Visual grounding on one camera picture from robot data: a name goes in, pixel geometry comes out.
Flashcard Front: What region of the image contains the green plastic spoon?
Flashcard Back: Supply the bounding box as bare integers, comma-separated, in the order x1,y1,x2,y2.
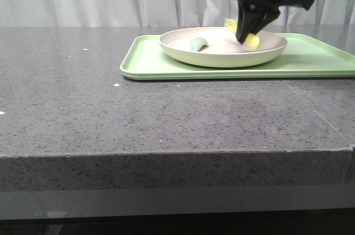
189,37,209,52

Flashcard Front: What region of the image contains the white round plate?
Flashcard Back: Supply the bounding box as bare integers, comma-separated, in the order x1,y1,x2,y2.
159,27,287,68

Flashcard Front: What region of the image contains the yellow plastic fork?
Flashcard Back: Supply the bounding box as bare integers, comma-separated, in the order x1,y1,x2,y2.
224,18,260,50

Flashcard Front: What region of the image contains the light green tray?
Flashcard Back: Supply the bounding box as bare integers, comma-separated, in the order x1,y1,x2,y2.
120,33,354,80

